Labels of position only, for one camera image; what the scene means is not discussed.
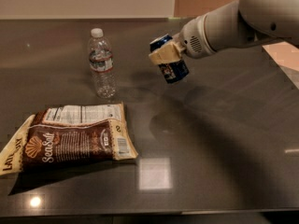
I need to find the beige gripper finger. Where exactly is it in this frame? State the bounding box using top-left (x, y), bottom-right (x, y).
top-left (149, 40), bottom-right (186, 65)

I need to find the blue pepsi can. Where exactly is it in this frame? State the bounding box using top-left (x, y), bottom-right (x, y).
top-left (149, 35), bottom-right (189, 84)

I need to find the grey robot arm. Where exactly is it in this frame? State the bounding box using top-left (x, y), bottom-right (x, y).
top-left (149, 0), bottom-right (299, 65)

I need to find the clear plastic water bottle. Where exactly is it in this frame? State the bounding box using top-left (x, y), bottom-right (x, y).
top-left (88, 28), bottom-right (116, 98)

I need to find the brown sea salt chip bag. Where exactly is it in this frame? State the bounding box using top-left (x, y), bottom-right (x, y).
top-left (0, 104), bottom-right (137, 175)

